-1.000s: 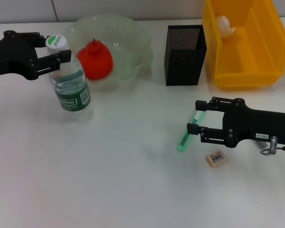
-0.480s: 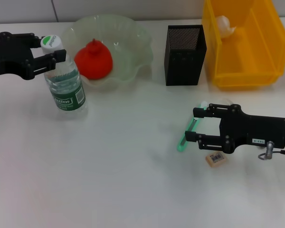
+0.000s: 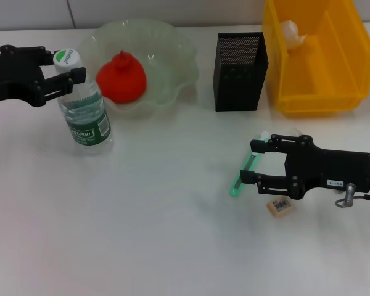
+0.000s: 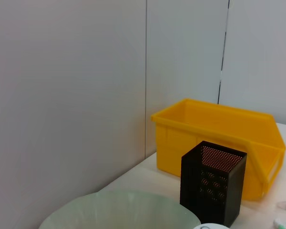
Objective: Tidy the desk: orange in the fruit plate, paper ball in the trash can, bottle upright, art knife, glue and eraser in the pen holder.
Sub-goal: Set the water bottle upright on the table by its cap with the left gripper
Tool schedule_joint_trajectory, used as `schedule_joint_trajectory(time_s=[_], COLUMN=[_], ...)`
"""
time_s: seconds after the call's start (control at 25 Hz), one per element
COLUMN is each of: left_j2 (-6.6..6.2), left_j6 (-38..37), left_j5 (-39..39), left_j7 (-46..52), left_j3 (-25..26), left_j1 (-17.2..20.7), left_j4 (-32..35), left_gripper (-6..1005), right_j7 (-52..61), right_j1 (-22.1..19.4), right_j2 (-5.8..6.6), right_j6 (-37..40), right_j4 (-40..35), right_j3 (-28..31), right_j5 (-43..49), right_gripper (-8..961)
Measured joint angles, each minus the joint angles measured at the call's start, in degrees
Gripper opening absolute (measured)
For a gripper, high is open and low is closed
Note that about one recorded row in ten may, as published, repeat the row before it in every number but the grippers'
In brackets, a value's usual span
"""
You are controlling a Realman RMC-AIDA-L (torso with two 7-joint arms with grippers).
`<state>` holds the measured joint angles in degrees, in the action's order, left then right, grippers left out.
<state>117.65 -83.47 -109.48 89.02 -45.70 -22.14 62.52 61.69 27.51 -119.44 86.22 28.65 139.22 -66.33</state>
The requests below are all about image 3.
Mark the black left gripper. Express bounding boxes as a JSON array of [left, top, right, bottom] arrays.
[[0, 45, 88, 109]]

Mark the yellow plastic storage bin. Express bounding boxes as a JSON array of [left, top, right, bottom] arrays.
[[261, 0, 370, 118]]

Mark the pale green glass fruit plate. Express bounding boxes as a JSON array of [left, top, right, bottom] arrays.
[[80, 18, 200, 118]]

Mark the beige eraser with barcode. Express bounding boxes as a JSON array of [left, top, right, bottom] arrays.
[[266, 199, 297, 218]]

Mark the red-orange toy fruit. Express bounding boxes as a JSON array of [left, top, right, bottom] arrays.
[[96, 49, 148, 104]]

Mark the clear water bottle green label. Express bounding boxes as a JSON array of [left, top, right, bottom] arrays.
[[52, 48, 115, 157]]

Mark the green utility knife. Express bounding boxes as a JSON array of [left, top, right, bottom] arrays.
[[229, 131, 271, 198]]

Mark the black mesh pen holder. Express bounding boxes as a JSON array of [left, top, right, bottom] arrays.
[[212, 32, 269, 112]]

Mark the right gripper cable with plug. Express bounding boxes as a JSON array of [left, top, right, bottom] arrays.
[[335, 182, 370, 209]]

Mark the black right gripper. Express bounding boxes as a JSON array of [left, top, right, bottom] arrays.
[[239, 133, 370, 200]]

